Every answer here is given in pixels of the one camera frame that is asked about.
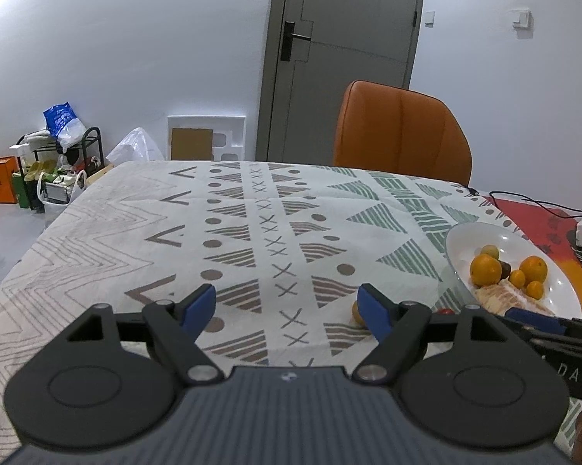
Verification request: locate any black door handle lock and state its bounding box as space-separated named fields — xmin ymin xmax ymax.
xmin=279 ymin=21 xmax=312 ymax=62

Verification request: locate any wall light switch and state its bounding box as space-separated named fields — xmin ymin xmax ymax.
xmin=512 ymin=9 xmax=533 ymax=29

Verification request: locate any small yellow orange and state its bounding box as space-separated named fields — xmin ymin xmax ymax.
xmin=508 ymin=270 xmax=526 ymax=289

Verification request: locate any orange leather chair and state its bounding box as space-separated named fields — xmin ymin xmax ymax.
xmin=333 ymin=80 xmax=473 ymax=186

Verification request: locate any orange in plate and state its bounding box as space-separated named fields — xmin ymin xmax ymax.
xmin=519 ymin=255 xmax=548 ymax=283

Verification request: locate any green box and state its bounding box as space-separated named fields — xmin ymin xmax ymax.
xmin=11 ymin=172 xmax=30 ymax=209

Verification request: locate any patterned tablecloth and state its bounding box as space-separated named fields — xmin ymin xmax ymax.
xmin=0 ymin=161 xmax=582 ymax=464

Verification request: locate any white shopping bag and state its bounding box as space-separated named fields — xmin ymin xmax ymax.
xmin=36 ymin=170 xmax=87 ymax=211

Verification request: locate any tiny orange kumquat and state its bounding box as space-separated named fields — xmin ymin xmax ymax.
xmin=525 ymin=280 xmax=544 ymax=300

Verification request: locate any black cable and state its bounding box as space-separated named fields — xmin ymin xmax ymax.
xmin=460 ymin=184 xmax=582 ymax=219

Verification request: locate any brown cardboard piece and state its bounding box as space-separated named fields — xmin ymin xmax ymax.
xmin=170 ymin=128 xmax=213 ymax=161

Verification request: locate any dark red plum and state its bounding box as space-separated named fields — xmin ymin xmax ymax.
xmin=500 ymin=262 xmax=512 ymax=279

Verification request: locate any peeled pomelo segment large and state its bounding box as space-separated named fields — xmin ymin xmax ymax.
xmin=475 ymin=282 xmax=526 ymax=315

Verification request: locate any green-brown kiwi fruit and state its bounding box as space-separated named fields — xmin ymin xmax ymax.
xmin=352 ymin=301 xmax=366 ymax=329

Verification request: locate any yellow-green round fruit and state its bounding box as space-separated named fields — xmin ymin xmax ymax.
xmin=480 ymin=245 xmax=500 ymax=259

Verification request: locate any peeled pomelo segment small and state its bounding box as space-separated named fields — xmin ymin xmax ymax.
xmin=521 ymin=298 xmax=554 ymax=316

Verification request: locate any red orange mat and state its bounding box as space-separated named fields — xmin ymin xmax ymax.
xmin=486 ymin=193 xmax=582 ymax=308

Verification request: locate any large orange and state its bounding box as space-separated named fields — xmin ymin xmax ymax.
xmin=470 ymin=253 xmax=502 ymax=288

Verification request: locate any small wall switch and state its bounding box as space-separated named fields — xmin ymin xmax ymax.
xmin=423 ymin=10 xmax=435 ymax=26

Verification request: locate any white ceramic plate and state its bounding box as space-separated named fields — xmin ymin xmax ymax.
xmin=446 ymin=222 xmax=582 ymax=318

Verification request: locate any black metal rack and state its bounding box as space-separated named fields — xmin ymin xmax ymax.
xmin=10 ymin=127 xmax=106 ymax=212

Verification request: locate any blue white bag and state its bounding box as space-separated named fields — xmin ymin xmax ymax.
xmin=43 ymin=103 xmax=86 ymax=151

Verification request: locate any white foam packaging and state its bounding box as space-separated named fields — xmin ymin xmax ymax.
xmin=167 ymin=115 xmax=245 ymax=161

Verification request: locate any grey door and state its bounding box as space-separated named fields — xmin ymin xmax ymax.
xmin=255 ymin=0 xmax=423 ymax=165

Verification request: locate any white plastic bag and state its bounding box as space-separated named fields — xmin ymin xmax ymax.
xmin=107 ymin=127 xmax=165 ymax=166

